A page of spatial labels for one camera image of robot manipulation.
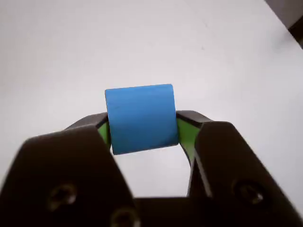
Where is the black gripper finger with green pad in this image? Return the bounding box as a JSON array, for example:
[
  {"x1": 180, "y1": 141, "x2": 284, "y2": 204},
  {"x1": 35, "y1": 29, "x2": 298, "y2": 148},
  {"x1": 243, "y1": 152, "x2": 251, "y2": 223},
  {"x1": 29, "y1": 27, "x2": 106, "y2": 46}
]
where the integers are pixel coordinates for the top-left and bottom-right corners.
[
  {"x1": 0, "y1": 113, "x2": 143, "y2": 227},
  {"x1": 176, "y1": 110, "x2": 303, "y2": 227}
]

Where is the blue block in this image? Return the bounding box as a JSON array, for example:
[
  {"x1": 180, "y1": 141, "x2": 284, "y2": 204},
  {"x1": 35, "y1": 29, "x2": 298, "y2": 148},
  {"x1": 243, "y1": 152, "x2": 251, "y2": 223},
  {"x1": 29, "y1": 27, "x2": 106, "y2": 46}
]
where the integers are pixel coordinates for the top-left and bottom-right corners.
[{"x1": 105, "y1": 83, "x2": 179, "y2": 156}]

